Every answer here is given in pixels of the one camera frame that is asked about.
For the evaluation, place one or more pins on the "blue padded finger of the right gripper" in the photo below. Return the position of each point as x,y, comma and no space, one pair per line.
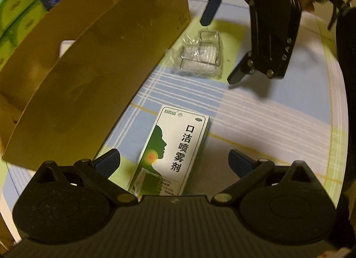
209,12

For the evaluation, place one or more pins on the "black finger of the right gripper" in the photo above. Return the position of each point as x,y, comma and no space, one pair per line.
244,67

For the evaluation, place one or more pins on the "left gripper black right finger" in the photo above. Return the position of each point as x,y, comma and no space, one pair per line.
251,173

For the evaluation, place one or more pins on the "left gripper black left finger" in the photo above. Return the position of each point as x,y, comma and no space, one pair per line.
95,175

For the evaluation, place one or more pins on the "clear plastic wire rack package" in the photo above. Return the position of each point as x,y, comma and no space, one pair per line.
200,57

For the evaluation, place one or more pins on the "green white spray box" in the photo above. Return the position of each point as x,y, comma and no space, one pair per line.
169,153

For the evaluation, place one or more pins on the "white square plug adapter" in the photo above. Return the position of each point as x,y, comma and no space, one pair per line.
64,46

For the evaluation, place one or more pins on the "checkered tablecloth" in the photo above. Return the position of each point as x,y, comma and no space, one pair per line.
302,116

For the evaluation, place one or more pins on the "large brown cardboard box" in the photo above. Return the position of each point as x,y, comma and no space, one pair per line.
62,109

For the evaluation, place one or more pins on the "green tissue pack bundle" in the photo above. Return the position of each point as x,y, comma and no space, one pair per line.
18,18

